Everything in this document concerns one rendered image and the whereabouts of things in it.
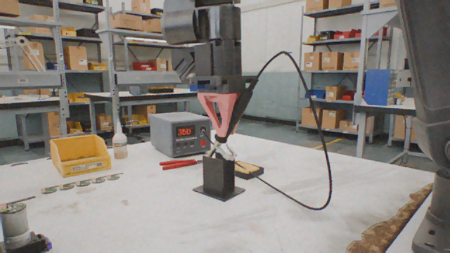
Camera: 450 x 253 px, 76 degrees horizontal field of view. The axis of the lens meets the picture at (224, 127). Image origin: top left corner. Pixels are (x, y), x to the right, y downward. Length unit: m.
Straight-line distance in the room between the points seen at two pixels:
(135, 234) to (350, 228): 0.29
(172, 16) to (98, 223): 0.33
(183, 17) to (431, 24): 0.34
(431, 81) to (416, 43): 0.05
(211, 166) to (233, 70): 0.17
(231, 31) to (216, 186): 0.26
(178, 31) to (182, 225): 0.30
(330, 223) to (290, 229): 0.06
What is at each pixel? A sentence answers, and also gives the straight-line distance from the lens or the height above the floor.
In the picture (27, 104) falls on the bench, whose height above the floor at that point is 0.73.
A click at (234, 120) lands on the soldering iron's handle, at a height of 0.88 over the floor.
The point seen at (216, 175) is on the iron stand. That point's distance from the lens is 0.50.
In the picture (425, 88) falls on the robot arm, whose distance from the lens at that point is 0.44.
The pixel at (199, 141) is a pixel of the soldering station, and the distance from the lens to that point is 0.74.
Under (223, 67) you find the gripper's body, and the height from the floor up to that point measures 0.97.
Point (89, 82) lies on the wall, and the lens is 5.02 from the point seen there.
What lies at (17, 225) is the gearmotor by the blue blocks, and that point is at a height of 0.80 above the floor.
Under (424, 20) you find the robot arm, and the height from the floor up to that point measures 1.02.
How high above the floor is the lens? 0.96
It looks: 11 degrees down
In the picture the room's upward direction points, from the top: straight up
